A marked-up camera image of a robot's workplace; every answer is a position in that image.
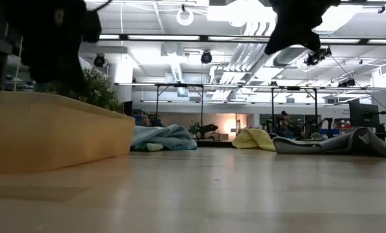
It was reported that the person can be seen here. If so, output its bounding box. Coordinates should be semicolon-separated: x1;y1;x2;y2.
278;110;303;139
140;113;153;128

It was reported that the black hanging ceiling camera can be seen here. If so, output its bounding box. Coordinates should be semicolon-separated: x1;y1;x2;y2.
200;50;213;65
93;54;106;68

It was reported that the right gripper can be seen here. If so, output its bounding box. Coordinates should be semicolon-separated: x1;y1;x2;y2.
264;0;341;55

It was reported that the small artificial green plant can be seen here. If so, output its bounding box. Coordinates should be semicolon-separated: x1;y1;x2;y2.
49;66;124;114

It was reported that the orange translucent plastic bin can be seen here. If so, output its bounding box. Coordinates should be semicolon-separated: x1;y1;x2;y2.
0;91;136;174

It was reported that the light blue microfiber towel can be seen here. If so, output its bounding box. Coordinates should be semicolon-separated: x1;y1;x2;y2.
130;124;198;152

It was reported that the yellow microfiber towel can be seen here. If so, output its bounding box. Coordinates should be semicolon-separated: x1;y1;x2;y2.
231;128;277;152

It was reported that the grey microfiber towel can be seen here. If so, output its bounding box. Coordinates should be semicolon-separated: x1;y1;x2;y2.
272;127;386;159

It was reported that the black aluminium table frame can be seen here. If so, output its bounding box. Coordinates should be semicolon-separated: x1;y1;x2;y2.
196;139;386;150

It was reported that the long ceiling light strip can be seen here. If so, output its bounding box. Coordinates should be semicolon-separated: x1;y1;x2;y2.
97;34;386;45

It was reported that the light green microfiber towel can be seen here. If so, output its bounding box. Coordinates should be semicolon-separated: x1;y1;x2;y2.
131;142;165;153

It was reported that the white hanging ring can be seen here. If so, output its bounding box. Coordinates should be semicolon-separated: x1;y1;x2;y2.
176;6;194;27

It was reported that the black overhead camera rig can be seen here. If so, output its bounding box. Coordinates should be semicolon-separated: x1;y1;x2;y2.
337;78;357;88
304;47;332;67

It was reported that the cardboard box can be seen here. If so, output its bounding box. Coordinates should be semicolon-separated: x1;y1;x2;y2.
210;131;229;142

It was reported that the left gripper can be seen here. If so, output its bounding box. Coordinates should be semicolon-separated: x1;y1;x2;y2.
21;0;89;92

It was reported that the black background workstation frame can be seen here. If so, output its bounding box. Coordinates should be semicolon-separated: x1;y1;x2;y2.
270;86;319;130
153;83;205;128

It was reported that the black computer monitor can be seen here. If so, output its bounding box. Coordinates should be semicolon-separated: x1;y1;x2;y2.
348;102;381;129

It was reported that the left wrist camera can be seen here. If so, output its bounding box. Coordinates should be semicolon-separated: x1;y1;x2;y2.
81;8;102;43

